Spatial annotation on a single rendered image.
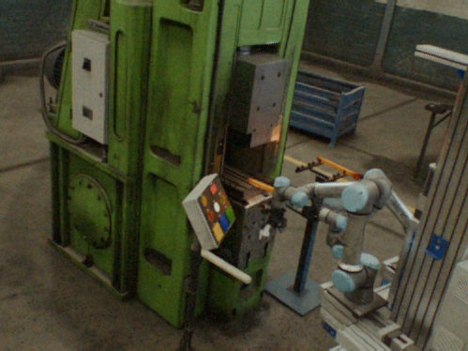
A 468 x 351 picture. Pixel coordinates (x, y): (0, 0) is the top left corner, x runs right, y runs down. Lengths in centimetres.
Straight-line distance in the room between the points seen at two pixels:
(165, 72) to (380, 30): 828
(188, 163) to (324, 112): 413
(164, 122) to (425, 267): 164
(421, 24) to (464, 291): 859
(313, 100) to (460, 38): 419
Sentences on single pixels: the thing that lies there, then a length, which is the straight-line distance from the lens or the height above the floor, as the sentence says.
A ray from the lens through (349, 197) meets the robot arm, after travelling 238.
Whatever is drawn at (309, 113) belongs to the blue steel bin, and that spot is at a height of 34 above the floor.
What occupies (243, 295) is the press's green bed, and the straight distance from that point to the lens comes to 372.
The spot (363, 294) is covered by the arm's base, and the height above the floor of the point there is 88.
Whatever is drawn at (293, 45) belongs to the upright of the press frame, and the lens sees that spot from 339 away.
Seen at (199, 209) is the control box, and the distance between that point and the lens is 261.
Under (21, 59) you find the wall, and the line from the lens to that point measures 904.
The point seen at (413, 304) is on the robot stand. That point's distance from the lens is 276.
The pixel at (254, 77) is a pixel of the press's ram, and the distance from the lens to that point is 292.
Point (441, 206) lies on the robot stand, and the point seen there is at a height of 141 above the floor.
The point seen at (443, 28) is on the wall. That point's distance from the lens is 1062.
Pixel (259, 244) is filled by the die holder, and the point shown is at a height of 57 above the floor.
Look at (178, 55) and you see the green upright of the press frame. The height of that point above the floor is 174.
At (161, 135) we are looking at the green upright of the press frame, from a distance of 322.
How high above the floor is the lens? 241
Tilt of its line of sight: 25 degrees down
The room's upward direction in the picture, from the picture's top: 7 degrees clockwise
